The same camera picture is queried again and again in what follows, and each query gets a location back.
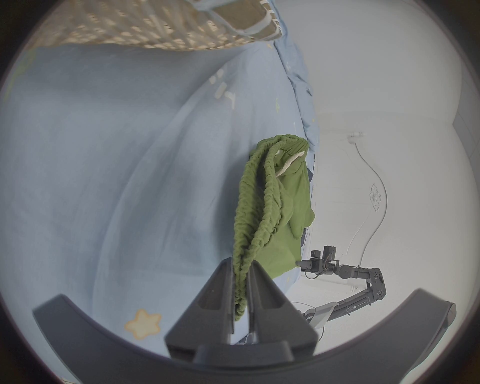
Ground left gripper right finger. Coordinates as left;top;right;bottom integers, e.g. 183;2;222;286
248;259;318;358

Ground pale blue quilt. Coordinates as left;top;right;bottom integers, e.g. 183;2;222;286
273;37;322;152

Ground green shorts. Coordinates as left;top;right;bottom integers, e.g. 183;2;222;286
232;134;316;322

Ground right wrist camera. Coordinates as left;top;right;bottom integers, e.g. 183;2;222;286
310;245;337;263

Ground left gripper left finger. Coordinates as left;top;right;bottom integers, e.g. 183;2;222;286
166;259;236;362

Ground round woven basket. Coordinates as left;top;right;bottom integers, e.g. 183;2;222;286
30;0;286;52

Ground bed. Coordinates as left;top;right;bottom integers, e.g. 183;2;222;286
0;0;480;376

